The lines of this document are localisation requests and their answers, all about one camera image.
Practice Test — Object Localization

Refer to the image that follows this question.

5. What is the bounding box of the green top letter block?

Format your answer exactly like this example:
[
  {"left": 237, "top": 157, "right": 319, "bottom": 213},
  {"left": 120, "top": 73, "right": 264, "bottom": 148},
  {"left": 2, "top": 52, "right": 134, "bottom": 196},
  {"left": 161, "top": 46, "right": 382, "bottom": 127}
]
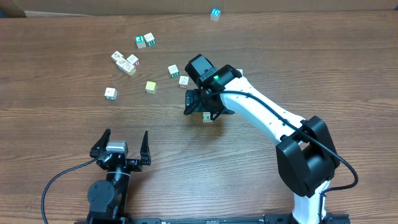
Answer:
[{"left": 135, "top": 35, "right": 146, "bottom": 49}]

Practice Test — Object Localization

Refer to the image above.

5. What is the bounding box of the green J letter block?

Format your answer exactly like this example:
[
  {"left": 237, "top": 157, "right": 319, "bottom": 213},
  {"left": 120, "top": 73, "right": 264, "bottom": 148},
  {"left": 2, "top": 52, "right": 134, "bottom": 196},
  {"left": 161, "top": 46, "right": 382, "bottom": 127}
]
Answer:
[{"left": 104, "top": 87, "right": 118, "bottom": 100}]

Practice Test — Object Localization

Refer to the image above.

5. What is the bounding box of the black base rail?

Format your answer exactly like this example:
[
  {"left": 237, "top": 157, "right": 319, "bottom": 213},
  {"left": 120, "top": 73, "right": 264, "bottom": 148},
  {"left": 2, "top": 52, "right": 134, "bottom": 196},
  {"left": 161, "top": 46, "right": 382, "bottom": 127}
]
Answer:
[{"left": 74, "top": 213, "right": 351, "bottom": 224}]

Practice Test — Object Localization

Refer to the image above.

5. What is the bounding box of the red side cluster block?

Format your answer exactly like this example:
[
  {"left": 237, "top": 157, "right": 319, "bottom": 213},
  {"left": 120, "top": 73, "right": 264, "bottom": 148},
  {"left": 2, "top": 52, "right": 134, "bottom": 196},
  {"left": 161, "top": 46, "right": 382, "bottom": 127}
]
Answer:
[{"left": 127, "top": 54, "right": 140, "bottom": 67}]

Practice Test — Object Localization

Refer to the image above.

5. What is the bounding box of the red number three block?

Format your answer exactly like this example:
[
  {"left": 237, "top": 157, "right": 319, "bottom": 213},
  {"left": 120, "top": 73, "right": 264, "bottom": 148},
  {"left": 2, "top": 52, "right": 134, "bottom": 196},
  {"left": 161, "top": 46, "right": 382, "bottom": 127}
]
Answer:
[{"left": 178, "top": 75, "right": 190, "bottom": 88}]

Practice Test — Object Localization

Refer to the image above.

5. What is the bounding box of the yellow side cluster block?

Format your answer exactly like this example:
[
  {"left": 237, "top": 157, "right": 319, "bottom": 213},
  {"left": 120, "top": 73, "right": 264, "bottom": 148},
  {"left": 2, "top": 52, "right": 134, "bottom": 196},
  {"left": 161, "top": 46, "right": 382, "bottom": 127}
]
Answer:
[{"left": 123, "top": 62, "right": 136, "bottom": 76}]

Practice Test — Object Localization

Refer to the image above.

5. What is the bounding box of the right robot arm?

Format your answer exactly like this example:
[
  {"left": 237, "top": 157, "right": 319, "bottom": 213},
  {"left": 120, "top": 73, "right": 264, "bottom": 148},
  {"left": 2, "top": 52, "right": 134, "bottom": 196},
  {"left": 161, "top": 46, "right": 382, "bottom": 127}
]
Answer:
[{"left": 184, "top": 54, "right": 340, "bottom": 223}]

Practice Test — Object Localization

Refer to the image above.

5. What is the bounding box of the green number four block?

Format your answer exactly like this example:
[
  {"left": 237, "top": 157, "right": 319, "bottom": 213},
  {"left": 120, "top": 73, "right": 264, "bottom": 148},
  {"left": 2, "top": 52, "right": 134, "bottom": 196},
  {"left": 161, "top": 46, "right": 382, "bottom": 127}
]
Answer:
[{"left": 203, "top": 112, "right": 211, "bottom": 120}]

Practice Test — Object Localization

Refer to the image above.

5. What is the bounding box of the plain picture block left cluster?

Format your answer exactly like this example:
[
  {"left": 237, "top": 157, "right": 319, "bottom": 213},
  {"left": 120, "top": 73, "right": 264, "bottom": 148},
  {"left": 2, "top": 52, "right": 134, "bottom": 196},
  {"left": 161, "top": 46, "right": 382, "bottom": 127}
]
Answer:
[{"left": 111, "top": 51, "right": 124, "bottom": 62}]

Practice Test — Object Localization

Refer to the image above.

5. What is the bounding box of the blue letter block far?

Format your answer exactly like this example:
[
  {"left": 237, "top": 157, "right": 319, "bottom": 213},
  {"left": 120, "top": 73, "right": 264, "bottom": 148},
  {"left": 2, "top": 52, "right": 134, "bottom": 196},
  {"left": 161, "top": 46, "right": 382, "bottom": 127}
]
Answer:
[{"left": 210, "top": 8, "right": 221, "bottom": 21}]

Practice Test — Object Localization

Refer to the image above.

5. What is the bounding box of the yellow top number seven block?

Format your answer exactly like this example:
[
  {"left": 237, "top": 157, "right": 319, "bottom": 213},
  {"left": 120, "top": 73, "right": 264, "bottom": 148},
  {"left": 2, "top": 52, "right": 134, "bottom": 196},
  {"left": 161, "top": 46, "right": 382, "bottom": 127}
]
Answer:
[{"left": 146, "top": 81, "right": 157, "bottom": 94}]

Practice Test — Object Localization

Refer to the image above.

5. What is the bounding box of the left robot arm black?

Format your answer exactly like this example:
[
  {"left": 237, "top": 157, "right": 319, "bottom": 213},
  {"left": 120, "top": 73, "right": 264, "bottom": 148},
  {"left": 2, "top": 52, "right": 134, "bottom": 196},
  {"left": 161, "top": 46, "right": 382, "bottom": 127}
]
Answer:
[{"left": 86, "top": 129, "right": 151, "bottom": 223}]

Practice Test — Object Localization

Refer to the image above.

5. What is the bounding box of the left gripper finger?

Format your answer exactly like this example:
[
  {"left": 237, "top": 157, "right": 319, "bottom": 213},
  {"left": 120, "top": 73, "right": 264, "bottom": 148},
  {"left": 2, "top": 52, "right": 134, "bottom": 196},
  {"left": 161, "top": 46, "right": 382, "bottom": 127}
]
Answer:
[
  {"left": 90, "top": 129, "right": 111, "bottom": 158},
  {"left": 140, "top": 131, "right": 151, "bottom": 166}
]

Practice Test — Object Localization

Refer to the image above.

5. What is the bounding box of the green R centre block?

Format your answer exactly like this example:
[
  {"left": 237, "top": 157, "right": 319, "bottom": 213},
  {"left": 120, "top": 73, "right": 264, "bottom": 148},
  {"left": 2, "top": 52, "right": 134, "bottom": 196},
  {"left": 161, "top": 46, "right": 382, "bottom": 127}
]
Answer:
[{"left": 168, "top": 64, "right": 179, "bottom": 78}]

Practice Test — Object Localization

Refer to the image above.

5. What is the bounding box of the blue side cluster block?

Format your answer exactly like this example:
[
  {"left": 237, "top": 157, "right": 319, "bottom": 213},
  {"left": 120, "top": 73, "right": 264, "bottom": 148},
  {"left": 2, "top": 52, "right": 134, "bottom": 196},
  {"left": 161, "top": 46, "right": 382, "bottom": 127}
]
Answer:
[{"left": 116, "top": 58, "right": 127, "bottom": 70}]

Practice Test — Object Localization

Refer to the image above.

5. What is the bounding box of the green R side block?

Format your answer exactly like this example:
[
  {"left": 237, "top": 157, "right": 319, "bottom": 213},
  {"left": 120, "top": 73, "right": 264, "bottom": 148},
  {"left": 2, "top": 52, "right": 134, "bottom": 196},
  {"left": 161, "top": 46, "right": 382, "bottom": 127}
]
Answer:
[{"left": 144, "top": 32, "right": 156, "bottom": 47}]

